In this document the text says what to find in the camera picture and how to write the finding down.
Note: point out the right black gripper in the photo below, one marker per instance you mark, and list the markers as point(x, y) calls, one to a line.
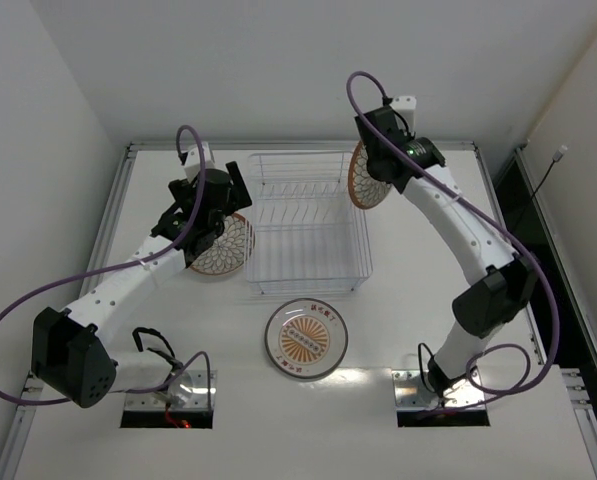
point(383, 167)

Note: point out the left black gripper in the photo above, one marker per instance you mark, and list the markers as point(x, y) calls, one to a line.
point(238, 185)

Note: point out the floral orange-rim plate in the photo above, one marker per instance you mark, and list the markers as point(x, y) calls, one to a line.
point(365, 192)
point(230, 251)

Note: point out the sunburst pattern plate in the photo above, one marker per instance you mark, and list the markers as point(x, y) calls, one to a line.
point(306, 338)

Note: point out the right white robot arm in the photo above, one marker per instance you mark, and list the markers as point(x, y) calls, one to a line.
point(500, 279)

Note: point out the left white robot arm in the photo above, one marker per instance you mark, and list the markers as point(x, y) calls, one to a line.
point(70, 348)

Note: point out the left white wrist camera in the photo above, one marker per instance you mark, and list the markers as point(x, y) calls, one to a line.
point(192, 157)

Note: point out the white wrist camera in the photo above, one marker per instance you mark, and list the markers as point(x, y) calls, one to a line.
point(192, 157)
point(405, 106)

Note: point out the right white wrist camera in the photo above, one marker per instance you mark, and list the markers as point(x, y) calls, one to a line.
point(405, 106)

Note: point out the white wire dish rack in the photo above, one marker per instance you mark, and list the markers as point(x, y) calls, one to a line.
point(306, 235)

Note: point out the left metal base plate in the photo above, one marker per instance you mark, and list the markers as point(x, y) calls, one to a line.
point(193, 392)

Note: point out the metal base plate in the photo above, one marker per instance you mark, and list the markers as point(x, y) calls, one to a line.
point(413, 393)
point(193, 392)

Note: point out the black cable white plug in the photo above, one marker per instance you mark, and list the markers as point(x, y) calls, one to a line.
point(555, 159)

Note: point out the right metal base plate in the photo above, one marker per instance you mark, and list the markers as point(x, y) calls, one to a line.
point(413, 393)

